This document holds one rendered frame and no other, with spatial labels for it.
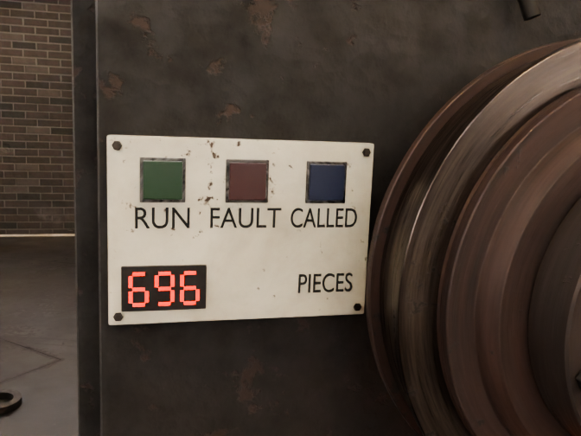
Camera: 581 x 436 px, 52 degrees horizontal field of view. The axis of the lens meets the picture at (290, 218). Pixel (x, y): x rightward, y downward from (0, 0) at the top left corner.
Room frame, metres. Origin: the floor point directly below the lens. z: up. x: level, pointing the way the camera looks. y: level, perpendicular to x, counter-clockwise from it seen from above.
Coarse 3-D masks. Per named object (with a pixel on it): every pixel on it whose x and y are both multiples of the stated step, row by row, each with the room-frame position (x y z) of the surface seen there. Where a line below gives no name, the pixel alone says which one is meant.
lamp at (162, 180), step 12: (144, 168) 0.55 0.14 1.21; (156, 168) 0.55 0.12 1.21; (168, 168) 0.55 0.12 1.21; (180, 168) 0.56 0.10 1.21; (144, 180) 0.55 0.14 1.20; (156, 180) 0.55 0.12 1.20; (168, 180) 0.55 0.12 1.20; (180, 180) 0.56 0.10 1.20; (144, 192) 0.55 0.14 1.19; (156, 192) 0.55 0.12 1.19; (168, 192) 0.55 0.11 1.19; (180, 192) 0.56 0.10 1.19
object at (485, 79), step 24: (552, 48) 0.58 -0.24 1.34; (504, 72) 0.57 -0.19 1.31; (456, 96) 0.56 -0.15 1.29; (432, 120) 0.55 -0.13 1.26; (408, 168) 0.54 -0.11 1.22; (384, 216) 0.54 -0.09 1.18; (384, 240) 0.54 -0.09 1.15; (384, 360) 0.54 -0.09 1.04; (384, 384) 0.55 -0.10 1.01; (408, 408) 0.55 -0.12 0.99
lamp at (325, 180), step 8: (312, 168) 0.59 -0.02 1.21; (320, 168) 0.59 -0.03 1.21; (328, 168) 0.59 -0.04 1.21; (336, 168) 0.59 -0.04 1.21; (344, 168) 0.60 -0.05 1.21; (312, 176) 0.59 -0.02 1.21; (320, 176) 0.59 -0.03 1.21; (328, 176) 0.59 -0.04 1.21; (336, 176) 0.59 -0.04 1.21; (312, 184) 0.59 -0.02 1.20; (320, 184) 0.59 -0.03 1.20; (328, 184) 0.59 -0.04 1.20; (336, 184) 0.59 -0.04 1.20; (312, 192) 0.59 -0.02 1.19; (320, 192) 0.59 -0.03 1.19; (328, 192) 0.59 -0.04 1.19; (336, 192) 0.59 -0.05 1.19; (312, 200) 0.59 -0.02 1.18; (320, 200) 0.59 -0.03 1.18; (328, 200) 0.59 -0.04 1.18; (336, 200) 0.59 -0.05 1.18
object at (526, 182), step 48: (576, 96) 0.49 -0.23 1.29; (528, 144) 0.48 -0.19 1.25; (576, 144) 0.48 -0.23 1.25; (480, 192) 0.48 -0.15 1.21; (528, 192) 0.47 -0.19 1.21; (576, 192) 0.47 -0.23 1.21; (480, 240) 0.47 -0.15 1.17; (528, 240) 0.46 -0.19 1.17; (480, 288) 0.47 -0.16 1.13; (528, 288) 0.46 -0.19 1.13; (480, 336) 0.47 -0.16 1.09; (480, 384) 0.48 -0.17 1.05; (528, 384) 0.46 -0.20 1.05; (480, 432) 0.48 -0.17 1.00; (528, 432) 0.47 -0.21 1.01
